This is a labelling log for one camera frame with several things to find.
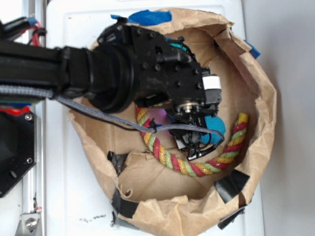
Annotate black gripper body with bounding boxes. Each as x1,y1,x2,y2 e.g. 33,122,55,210
136,49,222,162

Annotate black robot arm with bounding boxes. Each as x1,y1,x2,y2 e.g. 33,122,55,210
0,17,224,160

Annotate blue painter tape top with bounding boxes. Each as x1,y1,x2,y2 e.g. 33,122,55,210
111,10,172,26

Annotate blue painter tape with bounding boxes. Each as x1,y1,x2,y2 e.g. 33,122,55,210
111,10,172,26
244,40,261,59

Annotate blue textured ball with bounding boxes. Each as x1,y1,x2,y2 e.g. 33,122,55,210
200,116,226,145

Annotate blue painter tape right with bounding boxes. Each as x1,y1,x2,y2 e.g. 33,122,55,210
244,40,261,59

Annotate black tape inner left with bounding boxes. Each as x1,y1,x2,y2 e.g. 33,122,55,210
107,151,128,176

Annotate black tape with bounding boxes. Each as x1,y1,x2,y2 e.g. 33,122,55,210
214,170,250,204
112,189,139,218
107,151,128,176

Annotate brown paper bag bin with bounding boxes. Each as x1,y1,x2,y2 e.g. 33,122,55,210
68,8,277,236

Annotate black tape bottom right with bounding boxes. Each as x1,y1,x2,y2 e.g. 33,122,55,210
214,170,250,204

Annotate black tape bottom left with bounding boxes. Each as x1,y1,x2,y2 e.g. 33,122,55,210
112,189,139,218

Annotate white plastic tray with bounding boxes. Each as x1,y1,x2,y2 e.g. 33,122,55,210
45,0,265,236

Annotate black tape lower right edge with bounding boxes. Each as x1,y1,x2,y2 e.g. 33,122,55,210
217,207,245,230

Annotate multicolour twisted rope toy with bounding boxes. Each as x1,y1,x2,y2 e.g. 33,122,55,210
141,113,249,177

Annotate red and black wires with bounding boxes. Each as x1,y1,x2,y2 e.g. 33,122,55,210
0,16,47,46

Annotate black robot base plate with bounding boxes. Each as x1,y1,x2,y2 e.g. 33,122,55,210
0,112,35,198

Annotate grey braided cable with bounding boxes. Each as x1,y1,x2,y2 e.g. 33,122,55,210
0,84,225,148

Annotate aluminium extrusion rail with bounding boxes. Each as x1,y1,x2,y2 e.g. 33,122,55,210
22,0,47,213

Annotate metal corner bracket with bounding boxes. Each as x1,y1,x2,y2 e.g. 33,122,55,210
15,213,42,236

